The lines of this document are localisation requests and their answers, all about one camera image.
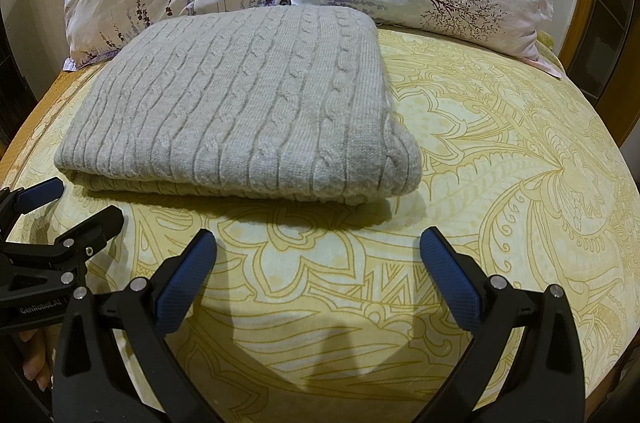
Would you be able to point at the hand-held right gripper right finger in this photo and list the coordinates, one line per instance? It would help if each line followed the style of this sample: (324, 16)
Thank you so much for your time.
(450, 278)

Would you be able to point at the person's left hand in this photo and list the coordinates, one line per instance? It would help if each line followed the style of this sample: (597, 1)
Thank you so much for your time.
(37, 363)

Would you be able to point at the dark cabinet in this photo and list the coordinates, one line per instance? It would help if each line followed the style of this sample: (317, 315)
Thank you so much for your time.
(22, 68)

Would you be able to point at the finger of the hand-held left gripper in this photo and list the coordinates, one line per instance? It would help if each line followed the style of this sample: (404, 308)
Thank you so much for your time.
(42, 195)
(95, 233)

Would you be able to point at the yellow patterned bedsheet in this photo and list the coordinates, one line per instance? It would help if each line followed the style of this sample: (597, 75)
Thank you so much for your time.
(500, 183)

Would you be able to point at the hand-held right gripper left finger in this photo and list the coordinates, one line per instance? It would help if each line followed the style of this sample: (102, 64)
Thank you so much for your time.
(185, 283)

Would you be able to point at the dark shelf unit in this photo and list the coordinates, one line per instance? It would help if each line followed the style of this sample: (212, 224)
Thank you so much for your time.
(612, 33)

